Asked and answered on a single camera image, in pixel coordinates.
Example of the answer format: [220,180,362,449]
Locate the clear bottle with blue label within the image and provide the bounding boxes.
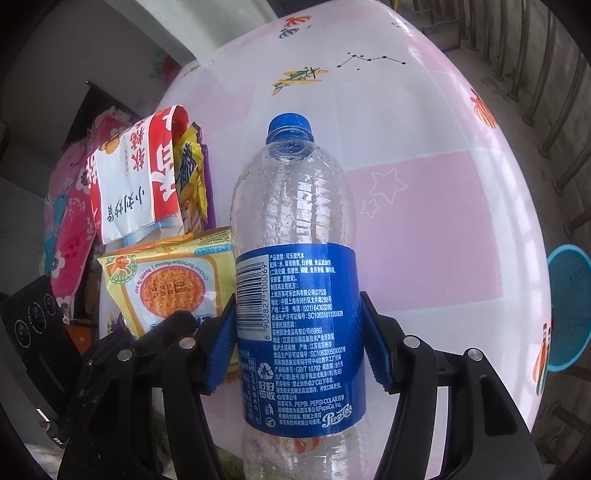
[229,113,370,480]

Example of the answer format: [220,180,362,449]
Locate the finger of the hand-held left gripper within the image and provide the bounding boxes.
[85,311,199,370]

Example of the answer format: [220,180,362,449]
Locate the blue plastic basket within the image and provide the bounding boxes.
[546,244,591,372]

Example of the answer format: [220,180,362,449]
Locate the printed pink white tablecloth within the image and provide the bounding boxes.
[99,0,552,462]

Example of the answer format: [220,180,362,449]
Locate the orange yellow noodle packet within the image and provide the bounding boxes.
[98,226,241,384]

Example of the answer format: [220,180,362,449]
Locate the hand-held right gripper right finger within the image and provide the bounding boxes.
[359,291,546,480]

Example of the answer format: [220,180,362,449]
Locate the purple yellow noodle packet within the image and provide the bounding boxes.
[173,121,217,236]

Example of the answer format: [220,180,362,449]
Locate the metal balcony railing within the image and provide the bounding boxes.
[455,0,591,241]

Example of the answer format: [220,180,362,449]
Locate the metal dustpan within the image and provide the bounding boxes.
[422,0,462,51]

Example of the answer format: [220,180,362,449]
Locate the red and white snack packet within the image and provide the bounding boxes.
[88,105,192,245]

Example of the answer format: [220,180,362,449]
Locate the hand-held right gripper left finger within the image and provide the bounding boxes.
[56,293,245,480]

